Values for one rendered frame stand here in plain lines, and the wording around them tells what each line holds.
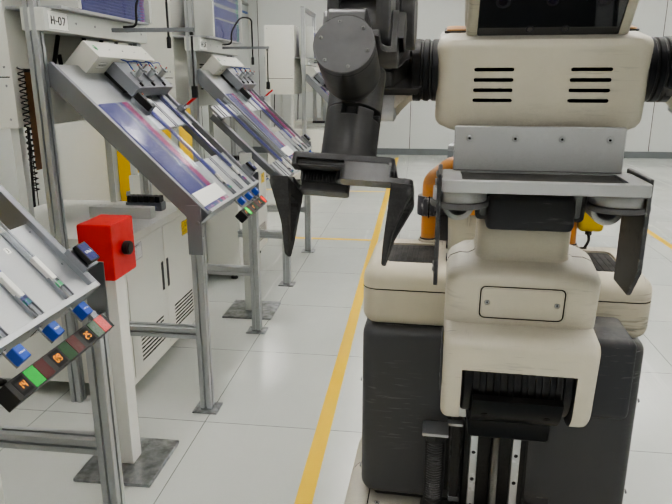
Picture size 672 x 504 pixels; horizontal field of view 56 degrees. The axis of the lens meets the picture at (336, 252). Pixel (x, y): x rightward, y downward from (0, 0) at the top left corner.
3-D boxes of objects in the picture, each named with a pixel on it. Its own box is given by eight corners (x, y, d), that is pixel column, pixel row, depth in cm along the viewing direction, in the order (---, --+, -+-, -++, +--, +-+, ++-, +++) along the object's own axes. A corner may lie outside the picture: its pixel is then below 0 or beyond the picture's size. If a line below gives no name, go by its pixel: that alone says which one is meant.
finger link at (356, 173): (404, 260, 58) (414, 164, 60) (328, 253, 59) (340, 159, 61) (407, 273, 65) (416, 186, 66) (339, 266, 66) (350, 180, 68)
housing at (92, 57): (135, 84, 272) (155, 60, 268) (76, 85, 225) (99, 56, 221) (121, 71, 271) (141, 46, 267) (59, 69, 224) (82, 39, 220)
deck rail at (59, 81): (199, 225, 215) (210, 213, 214) (197, 227, 213) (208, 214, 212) (42, 75, 208) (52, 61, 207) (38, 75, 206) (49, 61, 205)
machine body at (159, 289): (199, 329, 302) (191, 202, 285) (137, 400, 235) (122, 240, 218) (72, 323, 309) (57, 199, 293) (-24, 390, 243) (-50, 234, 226)
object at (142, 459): (179, 442, 208) (162, 211, 187) (149, 488, 185) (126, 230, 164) (110, 437, 211) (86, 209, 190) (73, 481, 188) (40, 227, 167)
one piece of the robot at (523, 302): (400, 352, 124) (407, 24, 100) (602, 366, 118) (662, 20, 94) (388, 440, 100) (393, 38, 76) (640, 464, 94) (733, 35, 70)
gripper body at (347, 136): (392, 176, 60) (401, 103, 61) (289, 168, 62) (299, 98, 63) (396, 195, 66) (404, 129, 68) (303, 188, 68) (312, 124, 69)
